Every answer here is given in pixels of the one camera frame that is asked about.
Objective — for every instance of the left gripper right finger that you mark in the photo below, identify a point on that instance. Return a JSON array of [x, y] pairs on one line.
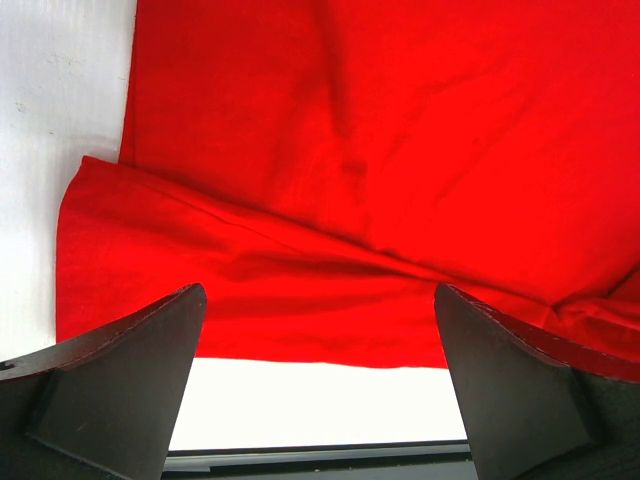
[[535, 405]]

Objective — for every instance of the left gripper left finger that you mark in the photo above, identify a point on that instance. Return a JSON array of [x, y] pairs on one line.
[[102, 405]]

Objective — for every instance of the red t shirt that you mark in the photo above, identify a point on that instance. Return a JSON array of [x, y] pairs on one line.
[[321, 166]]

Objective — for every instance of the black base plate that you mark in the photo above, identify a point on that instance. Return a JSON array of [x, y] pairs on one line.
[[404, 460]]

